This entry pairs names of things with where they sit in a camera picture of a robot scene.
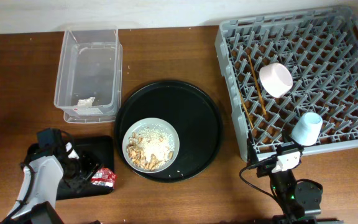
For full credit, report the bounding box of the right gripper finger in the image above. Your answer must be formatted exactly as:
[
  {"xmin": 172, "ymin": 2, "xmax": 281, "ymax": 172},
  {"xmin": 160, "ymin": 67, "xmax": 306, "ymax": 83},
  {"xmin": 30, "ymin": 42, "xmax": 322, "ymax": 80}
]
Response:
[
  {"xmin": 281, "ymin": 129, "xmax": 295, "ymax": 144},
  {"xmin": 247, "ymin": 131, "xmax": 259, "ymax": 167}
]

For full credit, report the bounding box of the light blue cup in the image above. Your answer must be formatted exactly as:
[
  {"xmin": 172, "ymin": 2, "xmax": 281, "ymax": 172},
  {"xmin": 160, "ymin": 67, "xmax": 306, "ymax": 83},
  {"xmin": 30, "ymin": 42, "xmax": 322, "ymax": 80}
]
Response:
[{"xmin": 291, "ymin": 112, "xmax": 323, "ymax": 146}]

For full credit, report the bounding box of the red snack wrapper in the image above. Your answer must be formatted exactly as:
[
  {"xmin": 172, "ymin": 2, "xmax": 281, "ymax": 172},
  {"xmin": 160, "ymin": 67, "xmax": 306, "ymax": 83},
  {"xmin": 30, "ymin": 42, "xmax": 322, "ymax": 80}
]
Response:
[{"xmin": 91, "ymin": 167, "xmax": 116, "ymax": 188}]

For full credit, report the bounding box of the white tissue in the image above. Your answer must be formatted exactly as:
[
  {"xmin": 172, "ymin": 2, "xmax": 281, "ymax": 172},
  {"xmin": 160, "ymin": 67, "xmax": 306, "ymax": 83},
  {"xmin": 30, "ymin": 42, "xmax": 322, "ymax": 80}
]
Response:
[{"xmin": 77, "ymin": 97, "xmax": 95, "ymax": 108}]

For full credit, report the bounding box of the food scraps and rice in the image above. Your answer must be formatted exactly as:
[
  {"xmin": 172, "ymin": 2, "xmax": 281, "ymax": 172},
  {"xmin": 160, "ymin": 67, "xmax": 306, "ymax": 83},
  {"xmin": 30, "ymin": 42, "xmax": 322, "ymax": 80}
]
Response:
[{"xmin": 125, "ymin": 127, "xmax": 175, "ymax": 172}]

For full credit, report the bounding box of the grey plate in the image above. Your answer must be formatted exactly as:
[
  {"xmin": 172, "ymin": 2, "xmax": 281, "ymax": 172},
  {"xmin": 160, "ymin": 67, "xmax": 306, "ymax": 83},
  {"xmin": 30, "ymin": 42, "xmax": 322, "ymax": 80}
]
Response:
[{"xmin": 121, "ymin": 118, "xmax": 180, "ymax": 174}]

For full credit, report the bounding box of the wooden chopstick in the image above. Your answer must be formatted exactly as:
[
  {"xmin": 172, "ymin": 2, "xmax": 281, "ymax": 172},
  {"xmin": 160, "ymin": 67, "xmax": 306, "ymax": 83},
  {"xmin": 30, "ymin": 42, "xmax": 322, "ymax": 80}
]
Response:
[
  {"xmin": 238, "ymin": 90, "xmax": 254, "ymax": 129},
  {"xmin": 247, "ymin": 54, "xmax": 267, "ymax": 116}
]

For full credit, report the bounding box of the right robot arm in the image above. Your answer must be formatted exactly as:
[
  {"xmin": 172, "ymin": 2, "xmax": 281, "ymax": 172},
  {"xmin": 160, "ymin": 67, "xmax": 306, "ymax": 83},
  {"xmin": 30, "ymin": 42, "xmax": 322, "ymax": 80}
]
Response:
[{"xmin": 239, "ymin": 131, "xmax": 323, "ymax": 223}]

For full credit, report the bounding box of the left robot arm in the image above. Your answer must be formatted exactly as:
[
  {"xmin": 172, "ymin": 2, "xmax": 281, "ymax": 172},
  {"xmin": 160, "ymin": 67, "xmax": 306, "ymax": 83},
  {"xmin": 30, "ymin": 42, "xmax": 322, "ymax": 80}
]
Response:
[{"xmin": 2, "ymin": 128, "xmax": 102, "ymax": 223}]

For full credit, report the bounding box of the grey dishwasher rack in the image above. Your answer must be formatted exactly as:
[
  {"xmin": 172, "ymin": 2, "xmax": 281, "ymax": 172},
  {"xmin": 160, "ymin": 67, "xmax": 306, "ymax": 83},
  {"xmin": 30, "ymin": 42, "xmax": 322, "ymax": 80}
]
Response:
[{"xmin": 214, "ymin": 6, "xmax": 358, "ymax": 161}]

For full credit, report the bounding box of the black rectangular tray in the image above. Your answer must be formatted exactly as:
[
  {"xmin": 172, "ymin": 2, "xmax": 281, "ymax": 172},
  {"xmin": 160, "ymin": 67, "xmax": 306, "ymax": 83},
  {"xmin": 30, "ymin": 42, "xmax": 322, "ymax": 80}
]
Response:
[{"xmin": 25, "ymin": 131, "xmax": 114, "ymax": 200}]

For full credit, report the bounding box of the round black tray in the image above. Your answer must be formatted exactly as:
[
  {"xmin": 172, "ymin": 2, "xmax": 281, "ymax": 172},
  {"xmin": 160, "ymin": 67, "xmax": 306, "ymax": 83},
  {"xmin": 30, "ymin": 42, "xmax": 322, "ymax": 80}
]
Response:
[{"xmin": 114, "ymin": 80, "xmax": 223, "ymax": 183}]

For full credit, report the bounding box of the clear plastic bin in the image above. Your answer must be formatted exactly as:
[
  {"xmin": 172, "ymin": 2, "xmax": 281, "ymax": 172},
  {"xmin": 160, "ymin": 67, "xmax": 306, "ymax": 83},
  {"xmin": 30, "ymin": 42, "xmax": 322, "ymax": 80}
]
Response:
[{"xmin": 53, "ymin": 27, "xmax": 122, "ymax": 124}]

